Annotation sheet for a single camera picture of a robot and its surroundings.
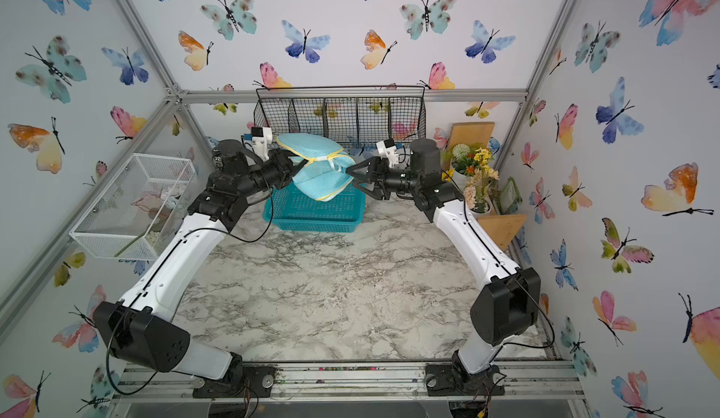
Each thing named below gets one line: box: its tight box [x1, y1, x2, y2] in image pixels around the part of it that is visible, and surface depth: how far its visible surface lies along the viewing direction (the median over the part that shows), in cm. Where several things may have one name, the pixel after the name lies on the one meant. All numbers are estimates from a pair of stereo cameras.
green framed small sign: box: [496, 176, 523, 215], surface depth 113 cm
